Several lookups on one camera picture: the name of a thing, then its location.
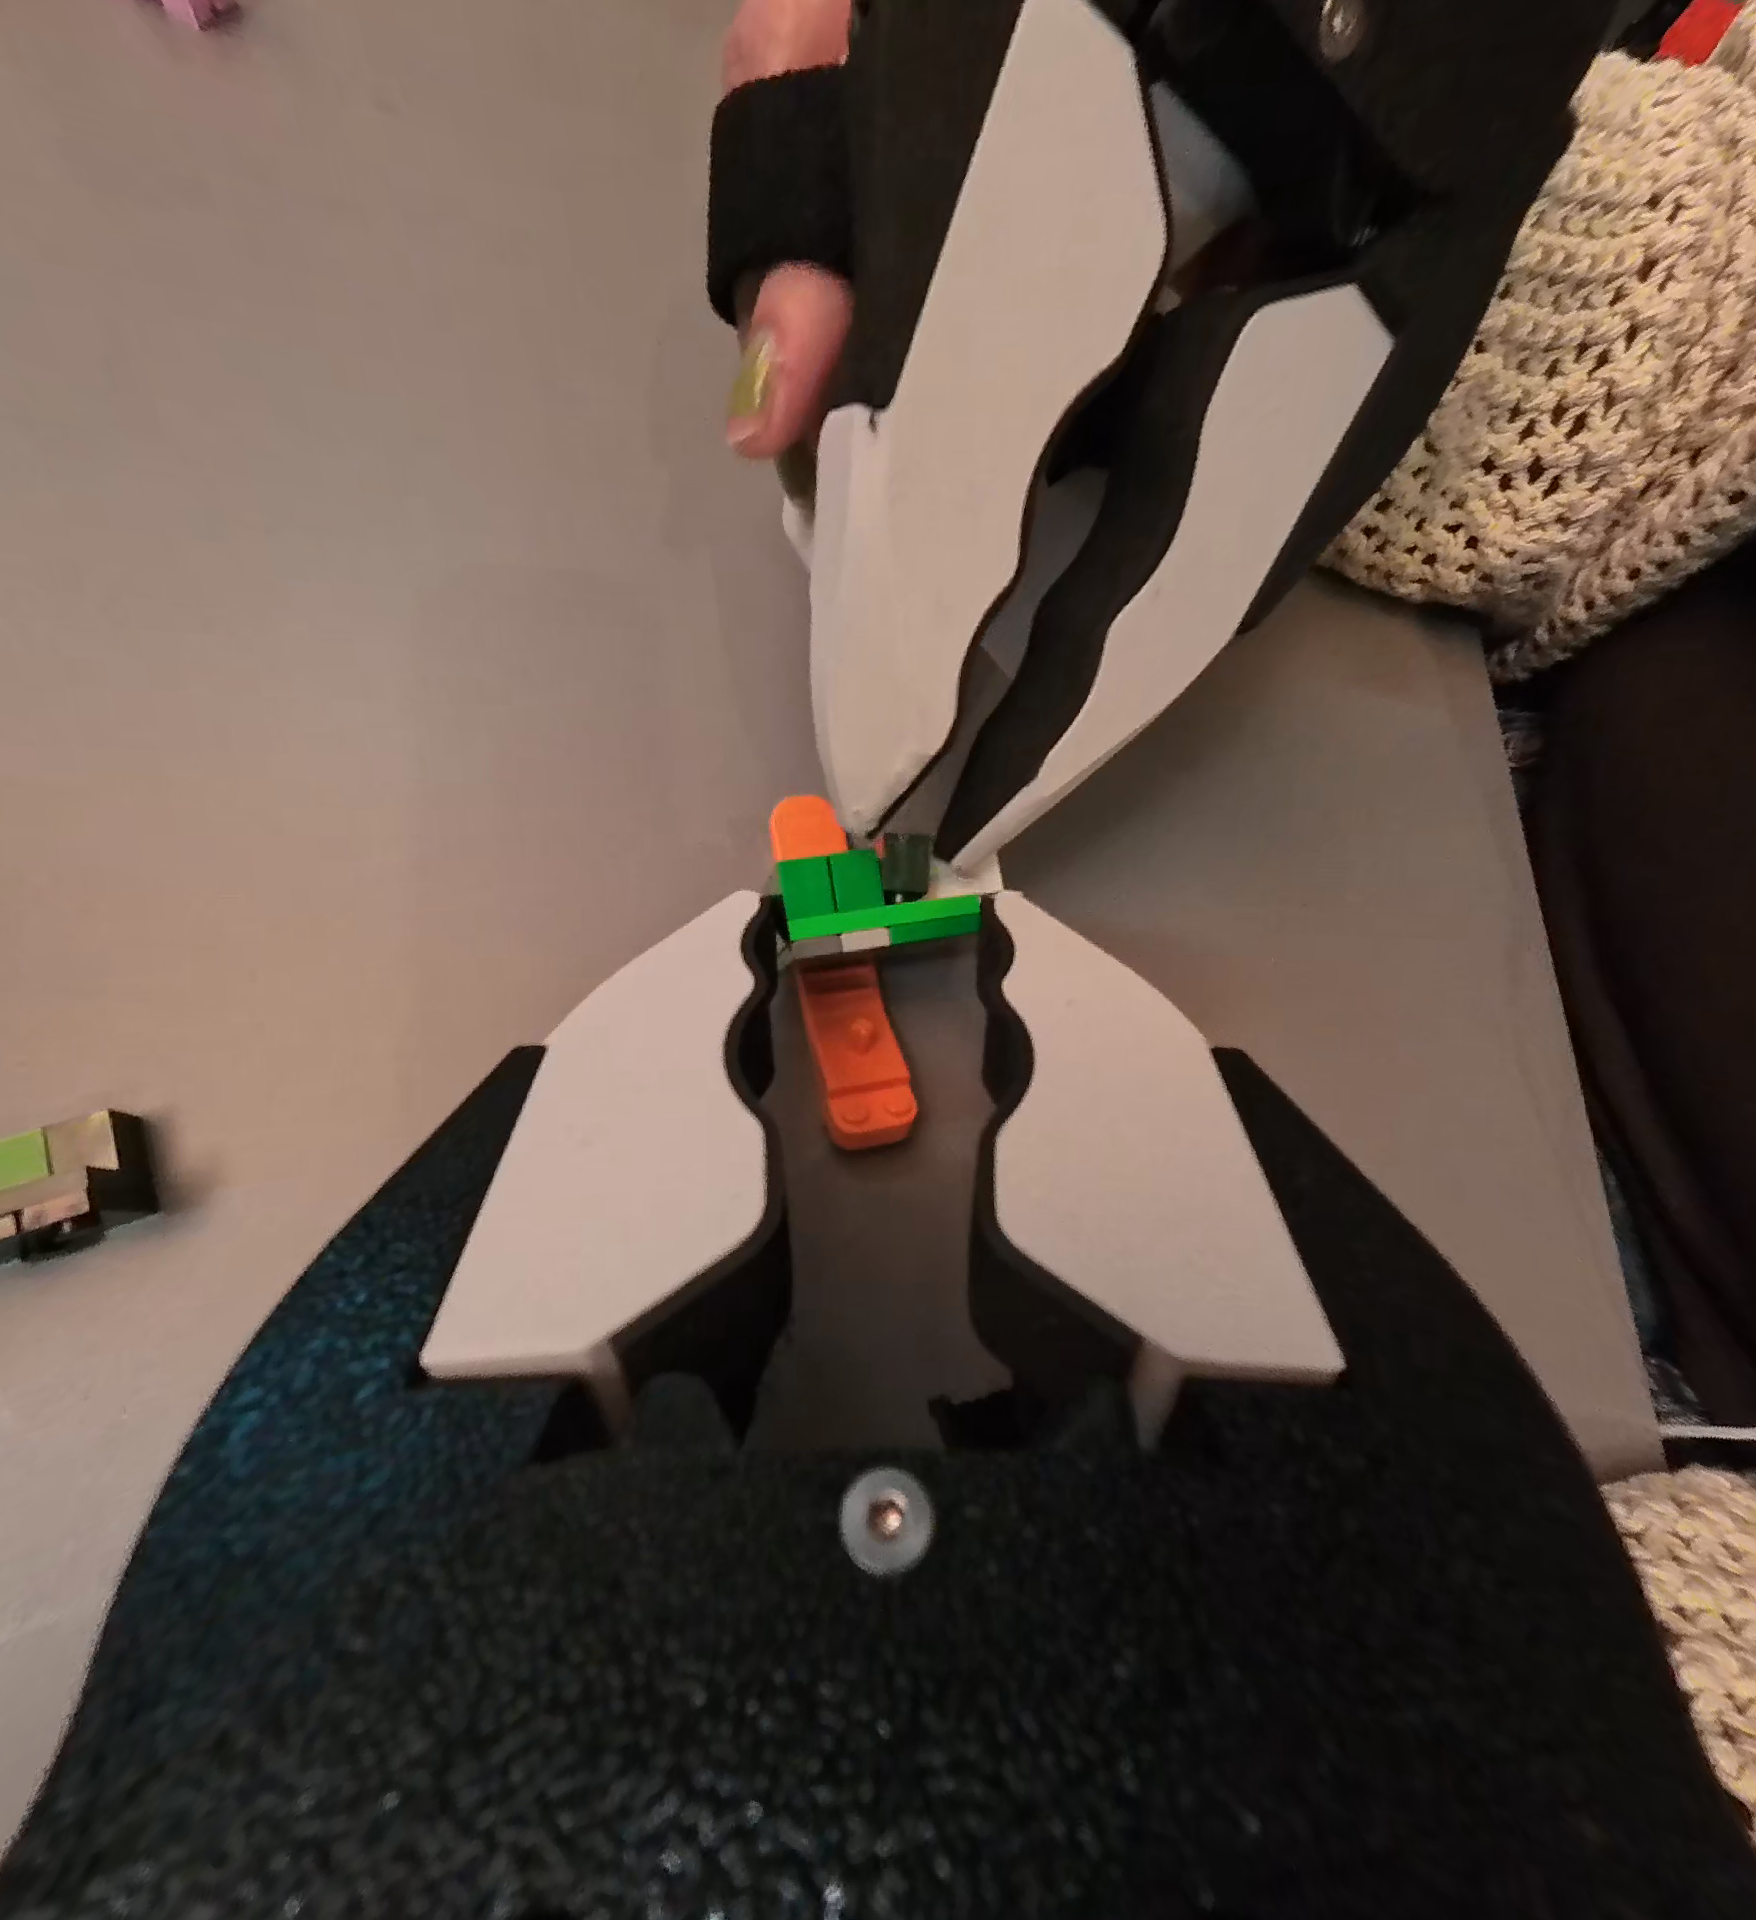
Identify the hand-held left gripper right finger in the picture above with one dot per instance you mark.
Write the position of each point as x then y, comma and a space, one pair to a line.
1164, 1185

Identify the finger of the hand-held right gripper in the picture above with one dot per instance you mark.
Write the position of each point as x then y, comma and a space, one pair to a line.
999, 347
1268, 435

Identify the person's dark trousers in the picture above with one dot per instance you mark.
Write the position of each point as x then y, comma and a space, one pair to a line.
1718, 976

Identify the person's right forearm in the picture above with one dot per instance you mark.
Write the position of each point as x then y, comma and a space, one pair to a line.
1644, 300

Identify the pink lego pig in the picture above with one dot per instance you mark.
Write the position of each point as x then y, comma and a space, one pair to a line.
203, 12

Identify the orange brick separator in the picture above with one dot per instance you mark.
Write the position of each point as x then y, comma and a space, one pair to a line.
856, 1066

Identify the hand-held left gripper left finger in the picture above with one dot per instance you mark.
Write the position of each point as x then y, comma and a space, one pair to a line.
607, 1185

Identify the person's right hand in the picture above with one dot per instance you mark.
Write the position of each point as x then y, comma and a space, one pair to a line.
795, 353

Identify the small dark green lego brick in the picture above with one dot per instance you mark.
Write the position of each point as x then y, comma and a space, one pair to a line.
905, 867

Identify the person's cream knit sweater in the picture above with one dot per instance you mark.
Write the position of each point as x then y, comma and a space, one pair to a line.
1747, 1649

